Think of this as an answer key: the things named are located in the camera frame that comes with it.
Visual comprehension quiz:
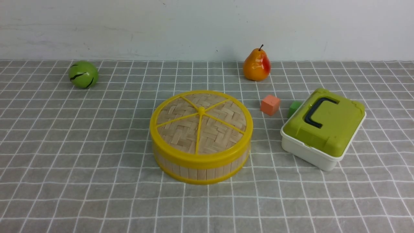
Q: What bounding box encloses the yellow bamboo steamer lid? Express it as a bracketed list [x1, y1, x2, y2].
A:
[149, 90, 253, 169]

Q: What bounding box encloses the yellow bamboo steamer basket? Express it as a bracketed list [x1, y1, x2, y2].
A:
[154, 146, 250, 185]

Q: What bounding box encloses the orange cube block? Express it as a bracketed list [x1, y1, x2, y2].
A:
[260, 94, 281, 116]

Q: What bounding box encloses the orange red toy pear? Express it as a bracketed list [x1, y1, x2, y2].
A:
[243, 44, 271, 82]

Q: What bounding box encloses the green cube block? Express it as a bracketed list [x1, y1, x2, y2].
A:
[288, 101, 303, 118]

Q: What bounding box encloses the green lidded white box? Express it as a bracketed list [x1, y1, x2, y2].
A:
[280, 88, 366, 171]

